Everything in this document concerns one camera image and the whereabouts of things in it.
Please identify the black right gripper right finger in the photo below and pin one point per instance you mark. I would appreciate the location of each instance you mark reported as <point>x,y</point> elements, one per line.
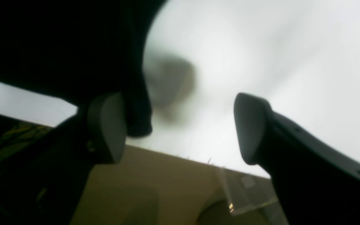
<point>315,184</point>

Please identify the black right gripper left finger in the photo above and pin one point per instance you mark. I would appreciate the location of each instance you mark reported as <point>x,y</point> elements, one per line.
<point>43,170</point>

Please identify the black T-shirt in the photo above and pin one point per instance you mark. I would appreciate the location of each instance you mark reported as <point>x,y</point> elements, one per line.
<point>78,50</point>

